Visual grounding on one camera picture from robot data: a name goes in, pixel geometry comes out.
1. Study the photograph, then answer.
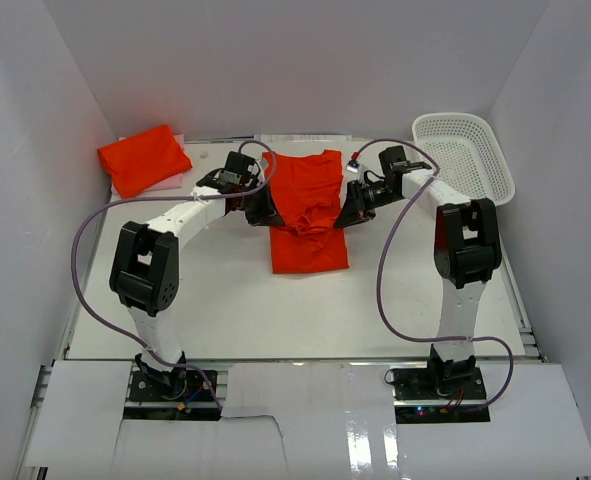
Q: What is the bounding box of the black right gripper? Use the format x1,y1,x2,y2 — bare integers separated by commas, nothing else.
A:
334,180,403,230

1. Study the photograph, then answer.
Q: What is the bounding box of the orange t-shirt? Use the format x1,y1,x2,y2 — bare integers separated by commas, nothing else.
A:
263,150,349,274
97,124,193,199

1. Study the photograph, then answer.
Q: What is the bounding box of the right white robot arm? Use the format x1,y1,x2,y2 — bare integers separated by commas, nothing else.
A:
334,142,502,399

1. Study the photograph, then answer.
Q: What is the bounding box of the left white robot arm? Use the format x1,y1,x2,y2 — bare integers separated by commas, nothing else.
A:
109,151,285,399

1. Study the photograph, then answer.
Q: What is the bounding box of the white perforated plastic basket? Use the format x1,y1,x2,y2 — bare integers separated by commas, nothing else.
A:
411,112,515,206

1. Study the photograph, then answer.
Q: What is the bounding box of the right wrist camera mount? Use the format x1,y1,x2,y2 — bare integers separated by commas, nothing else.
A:
346,155,364,176

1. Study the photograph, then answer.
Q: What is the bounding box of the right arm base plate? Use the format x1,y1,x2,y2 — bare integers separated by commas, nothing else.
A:
384,367,491,425

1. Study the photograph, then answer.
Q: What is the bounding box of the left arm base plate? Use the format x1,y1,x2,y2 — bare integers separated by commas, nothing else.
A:
123,368,221,422

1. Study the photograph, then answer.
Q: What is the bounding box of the aluminium frame rail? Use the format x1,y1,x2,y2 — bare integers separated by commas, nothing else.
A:
15,366,52,480

